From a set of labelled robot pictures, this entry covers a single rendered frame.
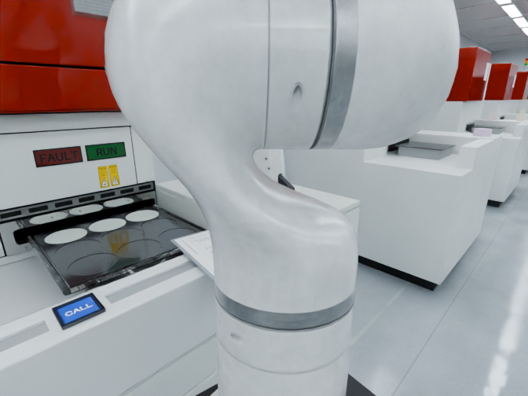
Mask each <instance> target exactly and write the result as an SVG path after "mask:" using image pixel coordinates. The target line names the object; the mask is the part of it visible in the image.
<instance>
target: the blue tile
mask: <svg viewBox="0 0 528 396"><path fill-rule="evenodd" d="M99 309H100V308H99V307H98V305H97V304H96V303H95V302H94V301H93V299H92V298H91V297H88V298H85V299H82V300H80V301H78V302H74V303H72V304H70V305H68V306H65V307H62V308H60V309H58V310H57V312H58V314H59V316H60V318H61V320H62V321H63V322H64V324H67V323H68V322H71V321H73V320H76V319H78V318H80V317H83V316H85V315H87V314H90V313H92V312H94V311H96V310H99Z"/></svg>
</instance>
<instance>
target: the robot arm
mask: <svg viewBox="0 0 528 396"><path fill-rule="evenodd" d="M459 48H460V32H459V25H458V21H457V14H456V10H455V6H454V3H453V0H114V2H113V4H112V7H111V9H110V13H109V15H108V21H107V25H106V28H105V31H104V60H105V66H104V68H105V72H106V75H107V76H108V81H109V84H110V87H111V90H112V93H113V95H114V98H115V100H116V102H117V104H118V106H119V108H120V109H121V111H122V113H123V114H124V116H125V117H126V120H127V121H128V122H129V124H130V125H131V126H132V127H133V128H134V130H135V132H136V133H137V134H138V135H139V137H140V138H141V139H142V141H143V142H144V143H145V144H146V145H147V146H148V147H149V148H150V149H151V150H152V151H153V152H154V153H155V154H156V156H157V157H158V158H159V159H160V160H161V161H162V162H163V163H164V164H165V165H166V167H167V168H168V169H169V170H170V171H171V172H172V173H173V174H174V175H175V176H176V177H177V179H178V180H179V181H180V182H181V183H182V184H183V185H184V186H185V187H186V188H187V190H188V191H189V193H190V194H191V195H192V197H193V198H194V200H195V201H196V203H197V204H198V206H199V208H200V210H201V211H202V213H203V216H204V218H205V220H206V223H207V227H208V229H209V233H210V237H211V245H212V251H213V259H214V296H215V319H216V337H217V362H218V389H217V390H216V391H215V392H214V393H213V394H212V395H211V396H346V395H347V378H348V369H349V360H350V345H351V336H352V328H353V319H354V302H355V292H356V284H357V275H358V239H357V234H356V231H355V228H354V226H353V224H352V222H351V221H350V219H349V218H348V217H347V216H346V215H345V214H344V213H342V212H341V211H339V210H337V209H336V208H334V207H333V206H331V205H329V204H327V203H325V202H323V201H320V200H317V199H315V198H313V197H311V196H307V195H305V194H303V193H300V192H297V191H295V187H294V186H293V185H292V184H291V183H290V182H289V181H288V180H287V179H286V178H285V165H284V152H283V149H375V148H382V147H384V146H388V145H392V144H395V143H398V142H400V141H403V140H405V139H407V138H410V137H411V136H413V135H414V134H416V133H418V132H419V131H420V130H422V129H423V128H424V127H425V126H426V125H427V124H428V123H429V122H430V121H431V120H432V119H433V118H434V117H435V116H436V115H437V114H438V112H439V111H440V109H441V107H442V106H443V105H444V103H445V102H446V99H447V97H448V96H449V93H450V90H451V88H452V85H453V83H454V78H455V75H456V73H457V69H458V59H459Z"/></svg>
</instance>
